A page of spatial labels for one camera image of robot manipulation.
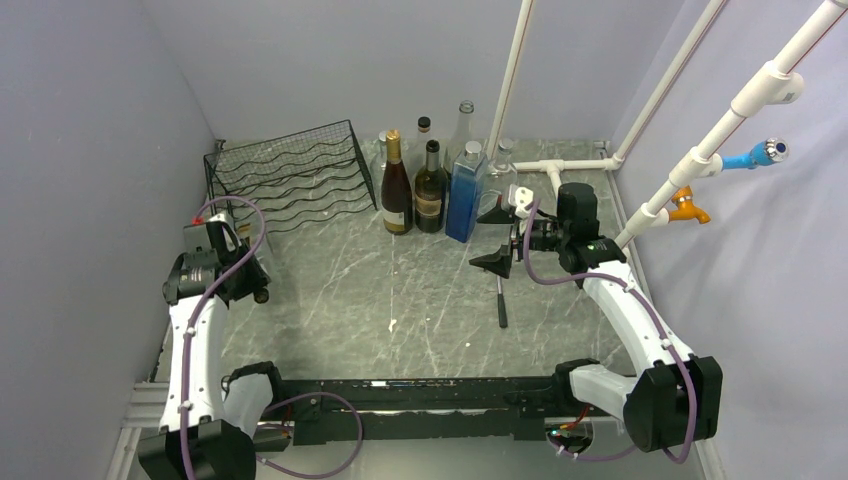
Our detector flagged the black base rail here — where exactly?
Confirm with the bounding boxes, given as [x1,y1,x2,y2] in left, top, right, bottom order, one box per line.
[260,376,609,446]

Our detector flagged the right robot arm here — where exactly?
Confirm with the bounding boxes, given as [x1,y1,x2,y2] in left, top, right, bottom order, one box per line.
[470,183,723,464]

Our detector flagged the clear bottle red label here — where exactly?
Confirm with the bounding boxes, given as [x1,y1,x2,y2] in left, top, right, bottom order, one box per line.
[371,130,388,178]

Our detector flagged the clear bottle with dark label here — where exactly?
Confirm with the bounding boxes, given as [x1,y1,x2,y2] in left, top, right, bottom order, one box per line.
[442,100,475,175]

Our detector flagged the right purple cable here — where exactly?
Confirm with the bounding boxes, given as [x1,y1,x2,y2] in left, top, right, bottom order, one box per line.
[521,198,698,465]

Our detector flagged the dark bottle silver cap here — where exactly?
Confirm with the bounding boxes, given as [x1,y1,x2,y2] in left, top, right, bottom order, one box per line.
[413,140,448,233]

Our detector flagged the clear bottle green label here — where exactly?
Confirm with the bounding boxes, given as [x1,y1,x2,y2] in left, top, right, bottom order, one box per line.
[484,138,518,197]

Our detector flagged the small bottle black cap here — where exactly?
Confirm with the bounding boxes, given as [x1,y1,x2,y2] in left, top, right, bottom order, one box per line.
[236,223,270,304]

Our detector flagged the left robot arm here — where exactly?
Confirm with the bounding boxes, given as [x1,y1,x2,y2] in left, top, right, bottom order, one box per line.
[138,214,288,479]

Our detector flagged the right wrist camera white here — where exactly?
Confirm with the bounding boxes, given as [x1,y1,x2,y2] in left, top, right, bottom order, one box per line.
[503,184,534,219]

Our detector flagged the orange tap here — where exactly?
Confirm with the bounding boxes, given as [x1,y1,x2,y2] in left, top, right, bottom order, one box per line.
[668,186,711,224]

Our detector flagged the black handled hammer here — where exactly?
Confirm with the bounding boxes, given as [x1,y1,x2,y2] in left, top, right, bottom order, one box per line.
[496,276,508,329]

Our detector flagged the black wire wine rack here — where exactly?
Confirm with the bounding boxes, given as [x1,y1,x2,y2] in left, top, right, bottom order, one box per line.
[203,119,377,234]

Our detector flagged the amber bottle gold foil neck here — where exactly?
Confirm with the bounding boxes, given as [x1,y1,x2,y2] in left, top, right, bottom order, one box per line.
[381,129,413,235]

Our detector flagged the blue glass bottle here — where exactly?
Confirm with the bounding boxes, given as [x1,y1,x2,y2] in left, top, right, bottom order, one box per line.
[445,140,487,243]

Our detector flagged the clear frosted short bottle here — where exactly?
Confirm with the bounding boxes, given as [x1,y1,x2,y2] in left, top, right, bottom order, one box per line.
[404,116,433,179]

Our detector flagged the white pvc pipe frame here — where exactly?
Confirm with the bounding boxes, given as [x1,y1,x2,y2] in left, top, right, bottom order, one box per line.
[493,1,847,249]

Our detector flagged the blue tap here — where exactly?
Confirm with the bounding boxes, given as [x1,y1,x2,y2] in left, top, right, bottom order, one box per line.
[722,137,790,171]

